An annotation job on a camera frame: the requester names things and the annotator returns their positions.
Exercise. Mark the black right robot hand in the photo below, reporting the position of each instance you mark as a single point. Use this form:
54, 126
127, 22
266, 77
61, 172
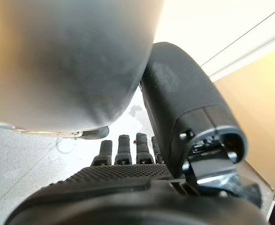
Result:
186, 93

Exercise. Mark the black right robot foot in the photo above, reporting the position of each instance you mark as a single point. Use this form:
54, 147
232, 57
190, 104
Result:
97, 133

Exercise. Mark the silver right robot leg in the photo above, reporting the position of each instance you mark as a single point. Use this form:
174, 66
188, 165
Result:
69, 58

